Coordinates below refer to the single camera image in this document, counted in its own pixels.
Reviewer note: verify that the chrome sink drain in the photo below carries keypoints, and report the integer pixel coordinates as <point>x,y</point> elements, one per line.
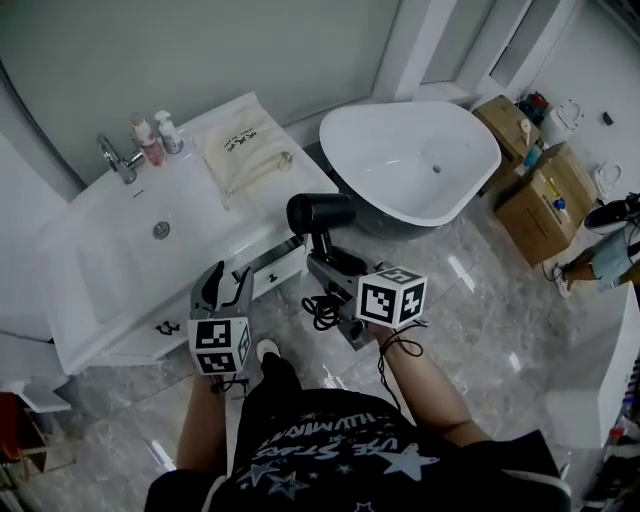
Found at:
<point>161,230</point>

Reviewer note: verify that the white pump bottle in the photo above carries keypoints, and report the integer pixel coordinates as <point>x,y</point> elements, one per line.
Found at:
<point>170,135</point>

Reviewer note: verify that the grey glass wall panel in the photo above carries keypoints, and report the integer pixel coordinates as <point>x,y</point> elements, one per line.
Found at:
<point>200,50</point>

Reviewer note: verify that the white vanity sink cabinet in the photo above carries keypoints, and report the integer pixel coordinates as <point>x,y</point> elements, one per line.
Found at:
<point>125,260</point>

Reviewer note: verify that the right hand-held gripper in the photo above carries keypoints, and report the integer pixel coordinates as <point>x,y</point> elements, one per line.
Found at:
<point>390,300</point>

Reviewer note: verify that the black hair dryer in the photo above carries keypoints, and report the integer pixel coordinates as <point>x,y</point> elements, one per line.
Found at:
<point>320,212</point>

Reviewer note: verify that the large cardboard box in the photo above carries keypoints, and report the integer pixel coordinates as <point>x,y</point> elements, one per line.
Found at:
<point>545,220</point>

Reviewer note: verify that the white side cabinet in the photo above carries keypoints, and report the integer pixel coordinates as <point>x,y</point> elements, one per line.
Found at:
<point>30,370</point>

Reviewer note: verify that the person's left forearm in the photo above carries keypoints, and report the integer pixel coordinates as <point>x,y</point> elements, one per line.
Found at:
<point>205,425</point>

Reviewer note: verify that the person's black trouser leg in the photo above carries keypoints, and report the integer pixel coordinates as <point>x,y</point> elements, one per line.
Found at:
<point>280,375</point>

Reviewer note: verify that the white toilet seat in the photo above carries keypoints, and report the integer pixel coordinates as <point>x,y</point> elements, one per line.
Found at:
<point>567,120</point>
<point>609,180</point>

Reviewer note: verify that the person's black star t-shirt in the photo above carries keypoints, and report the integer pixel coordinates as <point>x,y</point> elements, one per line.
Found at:
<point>375,460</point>

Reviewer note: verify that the chrome faucet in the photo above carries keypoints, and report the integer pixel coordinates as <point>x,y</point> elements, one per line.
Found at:
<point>120,160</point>

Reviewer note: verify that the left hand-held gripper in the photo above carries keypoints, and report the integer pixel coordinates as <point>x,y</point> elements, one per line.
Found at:
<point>217,345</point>

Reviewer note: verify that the small cardboard box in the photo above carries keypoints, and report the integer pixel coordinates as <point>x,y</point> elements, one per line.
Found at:
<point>505,125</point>

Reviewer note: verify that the small colourful items crate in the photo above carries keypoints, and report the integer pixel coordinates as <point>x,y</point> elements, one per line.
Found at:
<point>532,105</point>

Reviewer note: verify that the pink bottle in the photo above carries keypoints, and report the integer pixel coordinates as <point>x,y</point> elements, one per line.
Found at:
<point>150,145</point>

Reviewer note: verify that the white bathtub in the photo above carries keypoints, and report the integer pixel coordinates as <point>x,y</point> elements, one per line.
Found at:
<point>410,160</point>

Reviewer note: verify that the person's white shoe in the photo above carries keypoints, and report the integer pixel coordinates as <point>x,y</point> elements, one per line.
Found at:
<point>266,347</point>

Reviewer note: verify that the person's right forearm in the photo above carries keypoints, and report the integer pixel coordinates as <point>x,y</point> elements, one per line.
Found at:
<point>430,390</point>

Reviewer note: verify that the white vanity drawer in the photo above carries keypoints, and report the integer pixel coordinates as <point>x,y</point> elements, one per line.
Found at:
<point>277,270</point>
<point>150,340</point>

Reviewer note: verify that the white counter unit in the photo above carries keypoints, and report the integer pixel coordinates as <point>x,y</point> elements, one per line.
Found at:
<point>600,390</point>

